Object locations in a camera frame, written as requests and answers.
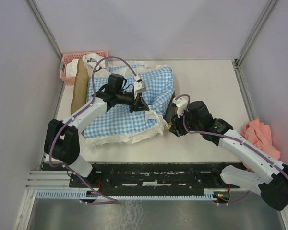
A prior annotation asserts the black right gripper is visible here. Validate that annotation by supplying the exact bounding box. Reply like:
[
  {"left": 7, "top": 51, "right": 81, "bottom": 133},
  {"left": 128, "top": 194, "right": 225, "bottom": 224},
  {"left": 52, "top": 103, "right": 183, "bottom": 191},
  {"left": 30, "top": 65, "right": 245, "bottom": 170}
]
[{"left": 168, "top": 107, "right": 202, "bottom": 137}]

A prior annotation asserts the blue gingham mattress pad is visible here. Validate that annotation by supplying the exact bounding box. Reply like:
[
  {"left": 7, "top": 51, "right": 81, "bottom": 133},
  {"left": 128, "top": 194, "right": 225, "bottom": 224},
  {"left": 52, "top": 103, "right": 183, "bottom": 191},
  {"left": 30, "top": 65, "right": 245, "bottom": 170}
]
[{"left": 83, "top": 61, "right": 174, "bottom": 146}]

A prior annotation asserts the wooden pet bed frame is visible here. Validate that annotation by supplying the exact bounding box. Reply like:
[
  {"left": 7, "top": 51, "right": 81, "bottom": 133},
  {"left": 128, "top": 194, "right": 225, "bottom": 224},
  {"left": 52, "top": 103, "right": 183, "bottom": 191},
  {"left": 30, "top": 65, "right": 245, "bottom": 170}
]
[{"left": 71, "top": 59, "right": 177, "bottom": 125}]

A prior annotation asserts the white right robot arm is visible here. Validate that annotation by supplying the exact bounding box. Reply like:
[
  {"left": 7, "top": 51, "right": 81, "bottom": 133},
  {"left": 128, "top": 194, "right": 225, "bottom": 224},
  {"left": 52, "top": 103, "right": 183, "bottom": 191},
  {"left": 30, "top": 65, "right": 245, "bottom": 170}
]
[{"left": 169, "top": 98, "right": 288, "bottom": 211}]

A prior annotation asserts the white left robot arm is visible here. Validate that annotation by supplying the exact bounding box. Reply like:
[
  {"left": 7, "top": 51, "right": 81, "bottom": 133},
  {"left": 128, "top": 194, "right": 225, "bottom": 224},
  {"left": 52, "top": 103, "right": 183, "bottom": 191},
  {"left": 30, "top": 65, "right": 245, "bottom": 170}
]
[{"left": 44, "top": 74, "right": 149, "bottom": 187}]

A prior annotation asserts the white cloth in basket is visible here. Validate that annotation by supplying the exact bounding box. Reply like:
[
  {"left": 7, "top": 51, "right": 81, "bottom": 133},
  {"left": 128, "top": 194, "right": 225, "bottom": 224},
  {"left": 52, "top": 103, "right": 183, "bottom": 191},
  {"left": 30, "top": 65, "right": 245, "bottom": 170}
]
[{"left": 65, "top": 53, "right": 109, "bottom": 77}]

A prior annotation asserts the pink plastic basket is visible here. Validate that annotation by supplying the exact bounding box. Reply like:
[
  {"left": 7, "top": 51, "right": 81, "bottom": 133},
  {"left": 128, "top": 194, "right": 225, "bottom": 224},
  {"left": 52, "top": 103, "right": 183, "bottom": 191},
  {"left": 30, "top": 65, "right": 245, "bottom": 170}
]
[{"left": 59, "top": 50, "right": 108, "bottom": 85}]

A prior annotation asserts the pink cloth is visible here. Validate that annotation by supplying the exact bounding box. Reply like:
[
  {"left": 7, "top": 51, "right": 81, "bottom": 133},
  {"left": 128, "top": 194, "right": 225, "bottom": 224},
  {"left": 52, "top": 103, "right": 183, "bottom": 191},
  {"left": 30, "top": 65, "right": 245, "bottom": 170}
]
[{"left": 240, "top": 118, "right": 281, "bottom": 160}]

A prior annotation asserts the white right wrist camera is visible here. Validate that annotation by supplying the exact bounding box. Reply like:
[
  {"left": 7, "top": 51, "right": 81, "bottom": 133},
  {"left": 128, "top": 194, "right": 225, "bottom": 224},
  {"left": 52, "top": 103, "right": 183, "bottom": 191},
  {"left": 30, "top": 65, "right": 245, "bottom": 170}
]
[{"left": 171, "top": 96, "right": 190, "bottom": 118}]

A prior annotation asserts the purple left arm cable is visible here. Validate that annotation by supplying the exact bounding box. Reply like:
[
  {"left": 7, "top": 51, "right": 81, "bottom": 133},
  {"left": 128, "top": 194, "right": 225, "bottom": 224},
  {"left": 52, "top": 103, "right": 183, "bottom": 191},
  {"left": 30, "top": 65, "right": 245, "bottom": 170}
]
[{"left": 48, "top": 56, "right": 141, "bottom": 205}]

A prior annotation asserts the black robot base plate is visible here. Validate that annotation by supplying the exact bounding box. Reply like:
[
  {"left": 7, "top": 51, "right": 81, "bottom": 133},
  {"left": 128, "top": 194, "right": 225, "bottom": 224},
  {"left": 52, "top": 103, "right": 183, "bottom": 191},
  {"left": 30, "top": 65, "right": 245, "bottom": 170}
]
[{"left": 69, "top": 163, "right": 228, "bottom": 195}]

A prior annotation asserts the aluminium frame post right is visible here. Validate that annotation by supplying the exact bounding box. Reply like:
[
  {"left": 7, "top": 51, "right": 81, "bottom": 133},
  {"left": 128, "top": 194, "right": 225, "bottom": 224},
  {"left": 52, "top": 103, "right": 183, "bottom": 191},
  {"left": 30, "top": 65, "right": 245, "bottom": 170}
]
[{"left": 234, "top": 0, "right": 279, "bottom": 70}]

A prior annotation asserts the aluminium frame post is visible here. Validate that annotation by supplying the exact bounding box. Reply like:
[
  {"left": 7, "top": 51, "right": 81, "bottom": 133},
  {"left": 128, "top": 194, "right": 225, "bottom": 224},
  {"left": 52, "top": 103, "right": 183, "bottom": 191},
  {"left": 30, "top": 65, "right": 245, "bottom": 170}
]
[
  {"left": 25, "top": 0, "right": 63, "bottom": 60},
  {"left": 234, "top": 0, "right": 279, "bottom": 70}
]

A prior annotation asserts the white slotted cable duct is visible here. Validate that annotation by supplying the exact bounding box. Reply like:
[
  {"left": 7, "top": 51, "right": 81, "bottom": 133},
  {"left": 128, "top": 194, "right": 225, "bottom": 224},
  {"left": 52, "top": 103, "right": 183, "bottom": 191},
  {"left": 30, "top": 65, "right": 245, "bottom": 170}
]
[{"left": 36, "top": 189, "right": 216, "bottom": 201}]

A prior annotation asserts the aluminium frame post left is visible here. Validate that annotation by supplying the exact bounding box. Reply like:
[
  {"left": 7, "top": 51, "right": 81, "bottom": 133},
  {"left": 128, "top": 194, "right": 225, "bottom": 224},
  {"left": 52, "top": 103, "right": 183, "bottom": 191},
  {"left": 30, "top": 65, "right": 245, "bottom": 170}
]
[{"left": 25, "top": 0, "right": 63, "bottom": 60}]

